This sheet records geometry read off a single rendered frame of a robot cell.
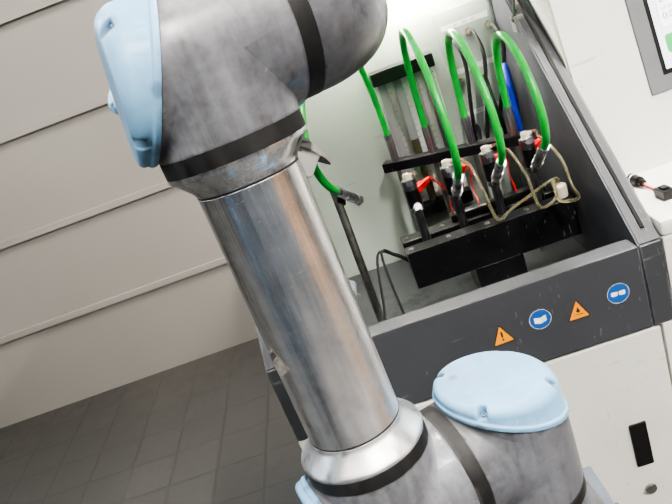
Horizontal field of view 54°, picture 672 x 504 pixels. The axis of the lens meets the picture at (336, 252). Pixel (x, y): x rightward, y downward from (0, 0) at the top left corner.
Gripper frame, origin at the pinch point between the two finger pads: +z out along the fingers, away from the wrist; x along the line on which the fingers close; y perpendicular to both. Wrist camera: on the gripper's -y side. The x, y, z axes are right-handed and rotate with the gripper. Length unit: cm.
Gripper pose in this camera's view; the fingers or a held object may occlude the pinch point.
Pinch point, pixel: (310, 164)
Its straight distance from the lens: 115.4
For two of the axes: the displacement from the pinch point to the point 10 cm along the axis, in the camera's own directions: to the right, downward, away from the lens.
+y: -0.3, 9.3, -3.6
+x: 7.0, -2.4, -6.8
